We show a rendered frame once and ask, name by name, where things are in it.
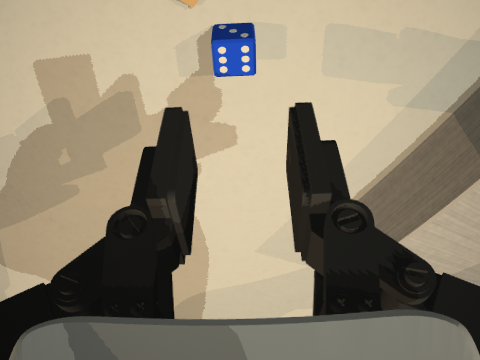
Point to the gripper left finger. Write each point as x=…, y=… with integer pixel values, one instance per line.
x=128, y=273

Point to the orange mat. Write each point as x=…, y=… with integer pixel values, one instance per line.
x=191, y=3

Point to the blue die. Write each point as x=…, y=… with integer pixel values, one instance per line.
x=233, y=49

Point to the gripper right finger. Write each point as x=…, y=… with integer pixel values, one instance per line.
x=331, y=229

